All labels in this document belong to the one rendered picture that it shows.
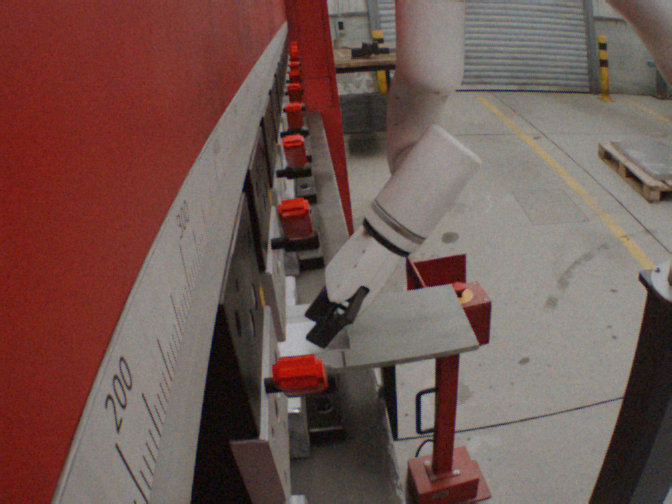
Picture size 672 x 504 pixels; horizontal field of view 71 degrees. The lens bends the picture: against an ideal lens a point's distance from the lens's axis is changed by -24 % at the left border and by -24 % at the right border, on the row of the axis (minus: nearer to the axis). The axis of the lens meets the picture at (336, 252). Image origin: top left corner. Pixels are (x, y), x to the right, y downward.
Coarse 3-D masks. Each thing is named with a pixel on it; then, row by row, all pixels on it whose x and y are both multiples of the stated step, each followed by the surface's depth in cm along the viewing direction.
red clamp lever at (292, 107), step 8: (288, 104) 80; (296, 104) 80; (288, 112) 80; (296, 112) 80; (288, 120) 83; (296, 120) 82; (288, 128) 88; (296, 128) 85; (304, 128) 87; (280, 136) 88; (304, 136) 88
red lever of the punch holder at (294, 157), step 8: (288, 136) 62; (296, 136) 62; (288, 144) 62; (296, 144) 62; (288, 152) 62; (296, 152) 63; (304, 152) 64; (288, 160) 65; (296, 160) 65; (304, 160) 66; (288, 168) 69; (296, 168) 68; (304, 168) 69; (280, 176) 70; (288, 176) 69; (296, 176) 69; (304, 176) 70
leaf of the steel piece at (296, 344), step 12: (288, 324) 88; (300, 324) 88; (312, 324) 88; (288, 336) 85; (300, 336) 85; (336, 336) 84; (348, 336) 80; (288, 348) 82; (300, 348) 82; (312, 348) 82; (336, 348) 81; (348, 348) 81
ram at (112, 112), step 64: (0, 0) 7; (64, 0) 9; (128, 0) 14; (192, 0) 24; (256, 0) 66; (0, 64) 7; (64, 64) 10; (128, 64) 14; (192, 64) 24; (256, 64) 60; (0, 128) 7; (64, 128) 10; (128, 128) 14; (192, 128) 23; (256, 128) 54; (0, 192) 7; (64, 192) 10; (128, 192) 14; (0, 256) 7; (64, 256) 9; (128, 256) 14; (0, 320) 7; (64, 320) 9; (192, 320) 20; (0, 384) 6; (64, 384) 9; (192, 384) 18; (0, 448) 6; (64, 448) 8; (192, 448) 16
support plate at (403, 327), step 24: (432, 288) 93; (288, 312) 92; (384, 312) 89; (408, 312) 88; (432, 312) 87; (456, 312) 86; (360, 336) 84; (384, 336) 83; (408, 336) 82; (432, 336) 81; (456, 336) 80; (336, 360) 79; (360, 360) 78; (384, 360) 78; (408, 360) 78
